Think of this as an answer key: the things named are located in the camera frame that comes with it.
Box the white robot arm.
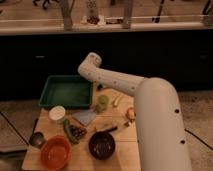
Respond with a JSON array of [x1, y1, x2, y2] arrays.
[[78, 52, 192, 171]]

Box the green plastic tray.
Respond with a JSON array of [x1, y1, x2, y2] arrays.
[[39, 75, 93, 109]]

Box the green cup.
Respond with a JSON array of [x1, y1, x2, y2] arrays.
[[95, 95, 109, 113]]

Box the yellow green vegetable piece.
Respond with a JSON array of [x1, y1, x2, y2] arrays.
[[112, 94, 123, 107]]

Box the grey blue cloth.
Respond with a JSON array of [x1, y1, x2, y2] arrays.
[[72, 110, 96, 126]]

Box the orange round fruit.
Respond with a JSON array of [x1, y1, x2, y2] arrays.
[[126, 107, 136, 120]]

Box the white small bowl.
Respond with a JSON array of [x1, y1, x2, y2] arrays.
[[49, 106, 66, 123]]

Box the dark grape bunch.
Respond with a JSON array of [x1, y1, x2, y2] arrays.
[[71, 126, 87, 139]]

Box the green cucumber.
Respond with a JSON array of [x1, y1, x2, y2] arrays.
[[63, 119, 79, 144]]

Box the dark purple bowl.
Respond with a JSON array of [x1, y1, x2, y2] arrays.
[[88, 132, 116, 160]]

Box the orange plastic bowl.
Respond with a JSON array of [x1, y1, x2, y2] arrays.
[[40, 135, 71, 171]]

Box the black handled knife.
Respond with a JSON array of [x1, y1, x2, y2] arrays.
[[95, 124, 118, 132]]

